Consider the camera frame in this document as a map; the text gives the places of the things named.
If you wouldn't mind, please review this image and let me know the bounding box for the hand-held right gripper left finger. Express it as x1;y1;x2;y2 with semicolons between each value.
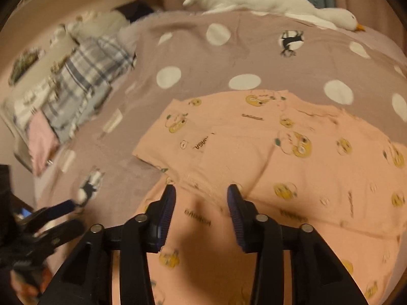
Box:
38;184;177;305

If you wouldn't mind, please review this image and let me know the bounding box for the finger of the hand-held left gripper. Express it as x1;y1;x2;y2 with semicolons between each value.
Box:
37;219;87;252
23;199;77;230

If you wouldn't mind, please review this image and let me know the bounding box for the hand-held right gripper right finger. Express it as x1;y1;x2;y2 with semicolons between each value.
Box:
226;184;369;305

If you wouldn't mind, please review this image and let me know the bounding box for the pink printed garment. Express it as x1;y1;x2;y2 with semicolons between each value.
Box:
132;89;402;305

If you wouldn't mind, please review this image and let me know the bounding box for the pink folded cloth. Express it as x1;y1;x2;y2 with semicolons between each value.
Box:
28;111;61;175

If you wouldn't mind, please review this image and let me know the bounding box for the white cloth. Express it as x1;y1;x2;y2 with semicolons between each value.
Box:
3;79;64;134

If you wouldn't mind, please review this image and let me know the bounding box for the plaid cloth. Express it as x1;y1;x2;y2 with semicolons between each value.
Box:
41;35;137;143

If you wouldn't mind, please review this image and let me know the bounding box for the polka dot bed sheet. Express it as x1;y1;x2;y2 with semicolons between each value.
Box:
33;9;407;280

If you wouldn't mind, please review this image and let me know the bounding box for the beige cloth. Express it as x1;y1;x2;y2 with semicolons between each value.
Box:
67;11;129;40

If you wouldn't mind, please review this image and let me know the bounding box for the dark object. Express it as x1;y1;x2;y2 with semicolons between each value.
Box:
114;2;156;24

